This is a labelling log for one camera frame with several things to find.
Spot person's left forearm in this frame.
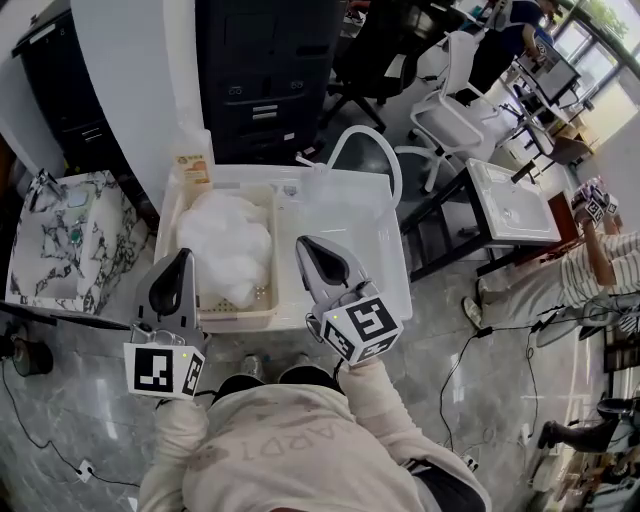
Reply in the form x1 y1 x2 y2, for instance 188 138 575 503
149 396 211 486

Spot person's black trousers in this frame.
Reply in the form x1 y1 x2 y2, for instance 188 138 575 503
214 364 347 401

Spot cardboard box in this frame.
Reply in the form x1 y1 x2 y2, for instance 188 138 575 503
553 121 597 152

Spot marble-patterned washbasin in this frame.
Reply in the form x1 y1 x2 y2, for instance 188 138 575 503
4 169 147 317

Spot small white faucet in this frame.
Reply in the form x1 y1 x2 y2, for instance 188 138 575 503
294 153 332 175

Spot person's beige sweatshirt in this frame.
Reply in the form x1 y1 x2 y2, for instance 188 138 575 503
137 382 494 512

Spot black filing cabinet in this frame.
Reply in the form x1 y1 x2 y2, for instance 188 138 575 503
10 8 132 174

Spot dark tall cabinet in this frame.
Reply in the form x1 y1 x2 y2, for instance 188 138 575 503
193 0 347 165

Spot beige plastic basket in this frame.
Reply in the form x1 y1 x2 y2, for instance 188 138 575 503
169 182 281 322

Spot white ceramic basin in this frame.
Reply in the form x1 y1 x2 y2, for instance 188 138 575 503
464 156 562 247

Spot black metal table frame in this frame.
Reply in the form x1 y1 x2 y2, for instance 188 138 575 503
398 163 556 284

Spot computer monitor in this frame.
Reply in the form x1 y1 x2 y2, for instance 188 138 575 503
514 43 584 107

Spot black round stand base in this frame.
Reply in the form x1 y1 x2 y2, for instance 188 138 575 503
0 324 55 380

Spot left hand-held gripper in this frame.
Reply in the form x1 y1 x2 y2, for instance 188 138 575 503
123 248 212 400

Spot dark shelf unit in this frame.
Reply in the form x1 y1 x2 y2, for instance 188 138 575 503
601 322 640 375

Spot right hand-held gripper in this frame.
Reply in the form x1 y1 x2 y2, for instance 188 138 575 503
294 234 404 367

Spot person's right forearm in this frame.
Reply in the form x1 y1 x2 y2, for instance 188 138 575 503
333 357 431 469

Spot brown chair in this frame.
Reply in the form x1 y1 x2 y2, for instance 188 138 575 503
510 134 595 185

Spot black office chair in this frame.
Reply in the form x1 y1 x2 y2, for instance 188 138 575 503
318 0 454 135

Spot grey floor fan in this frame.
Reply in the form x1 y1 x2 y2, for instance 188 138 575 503
534 298 640 352

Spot white office chair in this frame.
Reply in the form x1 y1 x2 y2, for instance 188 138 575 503
393 29 507 195

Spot chrome faucet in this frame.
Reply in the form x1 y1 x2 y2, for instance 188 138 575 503
25 168 69 212

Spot black floor cable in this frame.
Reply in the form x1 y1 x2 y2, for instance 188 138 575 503
0 357 142 489
438 319 544 454

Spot red-brown board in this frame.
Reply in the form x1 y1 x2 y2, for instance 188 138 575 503
546 191 582 242

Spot pile of white towels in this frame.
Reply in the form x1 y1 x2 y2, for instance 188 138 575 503
178 191 274 310

